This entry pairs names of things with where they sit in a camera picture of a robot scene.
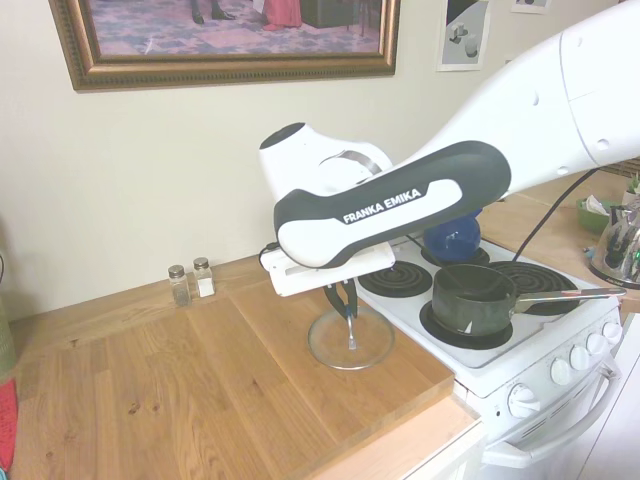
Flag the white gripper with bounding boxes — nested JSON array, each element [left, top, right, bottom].
[[258, 242, 397, 319]]

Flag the glass pot lid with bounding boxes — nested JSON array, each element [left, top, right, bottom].
[[307, 305, 396, 372]]

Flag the blue whistling kettle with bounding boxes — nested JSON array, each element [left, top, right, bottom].
[[423, 207, 484, 262]]

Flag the glass salt shaker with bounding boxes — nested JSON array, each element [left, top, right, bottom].
[[192, 257, 216, 299]]

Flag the white cabinet with wooden countertop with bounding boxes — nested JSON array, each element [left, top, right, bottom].
[[309, 384, 489, 480]]

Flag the large wooden butcher board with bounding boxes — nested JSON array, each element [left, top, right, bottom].
[[7, 239, 457, 480]]

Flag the glass pepper shaker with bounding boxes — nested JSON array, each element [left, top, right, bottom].
[[168, 264, 192, 307]]

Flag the white electric stove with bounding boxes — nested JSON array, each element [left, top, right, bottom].
[[357, 234, 632, 469]]

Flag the large coil burner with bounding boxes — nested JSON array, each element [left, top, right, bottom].
[[492, 260, 581, 317]]

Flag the white oven dial knob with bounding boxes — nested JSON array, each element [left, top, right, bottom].
[[507, 383, 541, 419]]

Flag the plywood side table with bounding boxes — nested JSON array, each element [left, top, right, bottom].
[[479, 169, 640, 314]]

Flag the gold framed picture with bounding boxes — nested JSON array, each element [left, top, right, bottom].
[[48, 0, 402, 92]]

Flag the green bowl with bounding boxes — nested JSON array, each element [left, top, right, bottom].
[[575, 197, 614, 235]]

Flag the stainless steel electric kettle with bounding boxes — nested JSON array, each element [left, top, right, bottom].
[[587, 202, 640, 291]]

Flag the green ribbed container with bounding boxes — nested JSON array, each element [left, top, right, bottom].
[[0, 292, 17, 381]]

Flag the red cloth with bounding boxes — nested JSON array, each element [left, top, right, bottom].
[[0, 377, 20, 474]]

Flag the dark saucepan with metal handle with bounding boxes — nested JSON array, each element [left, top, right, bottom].
[[430, 264, 627, 337]]

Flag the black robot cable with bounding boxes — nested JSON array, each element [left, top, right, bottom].
[[509, 167, 601, 264]]

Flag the white oven door handle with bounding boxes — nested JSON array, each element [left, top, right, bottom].
[[482, 359, 627, 464]]

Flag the grey shapes wall poster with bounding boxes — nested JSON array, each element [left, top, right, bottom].
[[437, 0, 490, 72]]

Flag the small wall print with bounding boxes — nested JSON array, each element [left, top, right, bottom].
[[509, 0, 552, 15]]

